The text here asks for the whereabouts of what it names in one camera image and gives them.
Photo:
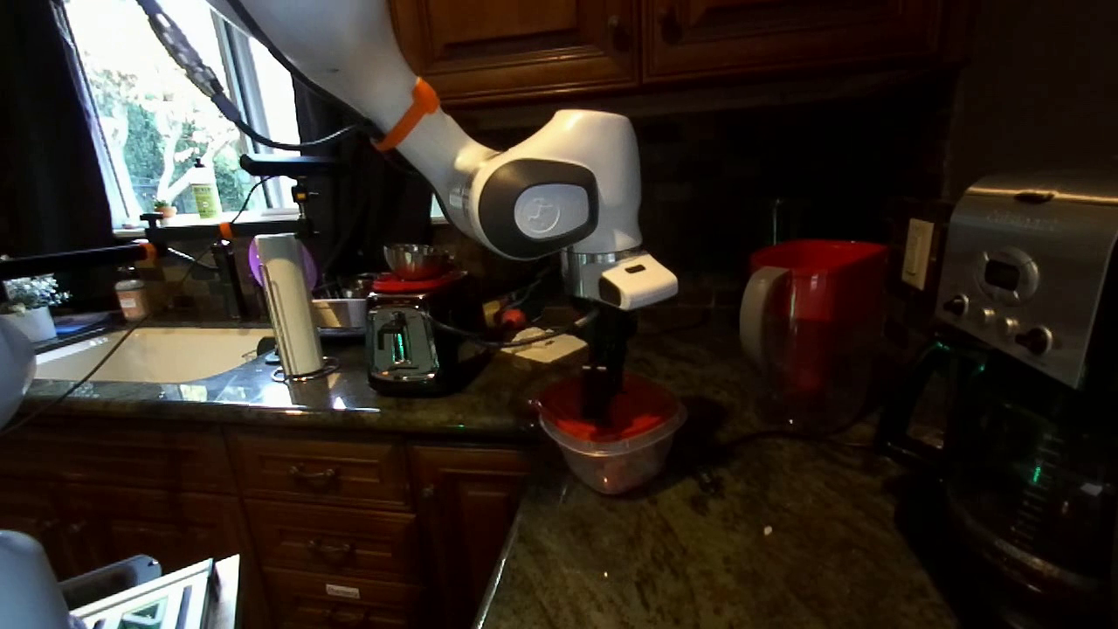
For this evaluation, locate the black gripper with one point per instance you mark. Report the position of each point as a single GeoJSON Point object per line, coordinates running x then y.
{"type": "Point", "coordinates": [609, 336]}

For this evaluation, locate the red plastic container lid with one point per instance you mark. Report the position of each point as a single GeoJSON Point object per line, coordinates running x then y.
{"type": "Point", "coordinates": [652, 421]}

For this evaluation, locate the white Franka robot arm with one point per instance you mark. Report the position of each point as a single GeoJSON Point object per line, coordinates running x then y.
{"type": "Point", "coordinates": [526, 198]}

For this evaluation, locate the clear plastic food container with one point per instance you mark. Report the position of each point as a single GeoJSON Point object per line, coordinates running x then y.
{"type": "Point", "coordinates": [611, 474]}

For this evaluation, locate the white folded napkin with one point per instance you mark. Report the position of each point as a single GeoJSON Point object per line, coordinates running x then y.
{"type": "Point", "coordinates": [546, 348]}

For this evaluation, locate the small red object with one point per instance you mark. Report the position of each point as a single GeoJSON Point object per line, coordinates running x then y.
{"type": "Point", "coordinates": [509, 317]}

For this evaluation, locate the black box silver front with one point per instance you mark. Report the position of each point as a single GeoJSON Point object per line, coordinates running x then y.
{"type": "Point", "coordinates": [402, 343]}

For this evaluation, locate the stainless steel mixing bowl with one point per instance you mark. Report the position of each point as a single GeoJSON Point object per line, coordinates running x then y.
{"type": "Point", "coordinates": [417, 256]}

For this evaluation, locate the small white bowl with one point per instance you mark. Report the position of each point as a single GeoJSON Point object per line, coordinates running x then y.
{"type": "Point", "coordinates": [337, 317]}

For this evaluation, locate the brown wooden base cabinets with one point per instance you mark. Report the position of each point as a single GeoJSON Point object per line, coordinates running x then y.
{"type": "Point", "coordinates": [325, 512]}

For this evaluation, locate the purple round object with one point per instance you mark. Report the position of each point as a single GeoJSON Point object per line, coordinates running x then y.
{"type": "Point", "coordinates": [311, 267]}

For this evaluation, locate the silver black coffee maker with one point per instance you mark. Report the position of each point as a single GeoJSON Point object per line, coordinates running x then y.
{"type": "Point", "coordinates": [1025, 280]}

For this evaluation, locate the green soap bottle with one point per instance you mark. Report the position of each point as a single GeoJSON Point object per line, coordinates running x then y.
{"type": "Point", "coordinates": [205, 192]}

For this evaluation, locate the light sink basin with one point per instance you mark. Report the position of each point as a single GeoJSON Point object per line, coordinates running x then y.
{"type": "Point", "coordinates": [151, 355]}

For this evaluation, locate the kitchen window with trees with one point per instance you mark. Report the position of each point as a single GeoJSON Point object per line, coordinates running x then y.
{"type": "Point", "coordinates": [151, 117]}

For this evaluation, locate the white potted plant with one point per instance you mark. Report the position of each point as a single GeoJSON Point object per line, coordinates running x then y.
{"type": "Point", "coordinates": [30, 307]}

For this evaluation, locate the dark curtain panel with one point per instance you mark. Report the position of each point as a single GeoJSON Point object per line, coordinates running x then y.
{"type": "Point", "coordinates": [45, 117]}

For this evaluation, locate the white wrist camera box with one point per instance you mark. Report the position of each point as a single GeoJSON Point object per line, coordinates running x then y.
{"type": "Point", "coordinates": [638, 284]}

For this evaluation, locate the white wall outlet plate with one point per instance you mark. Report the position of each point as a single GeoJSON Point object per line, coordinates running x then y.
{"type": "Point", "coordinates": [921, 252]}

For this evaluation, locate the brown wooden wall cabinets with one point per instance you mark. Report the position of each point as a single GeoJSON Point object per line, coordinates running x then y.
{"type": "Point", "coordinates": [701, 39]}

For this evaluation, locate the black camera bar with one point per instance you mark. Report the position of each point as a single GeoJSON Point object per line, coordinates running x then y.
{"type": "Point", "coordinates": [284, 167]}

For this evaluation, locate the white robot cart frame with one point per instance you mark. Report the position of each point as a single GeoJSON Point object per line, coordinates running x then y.
{"type": "Point", "coordinates": [162, 597]}

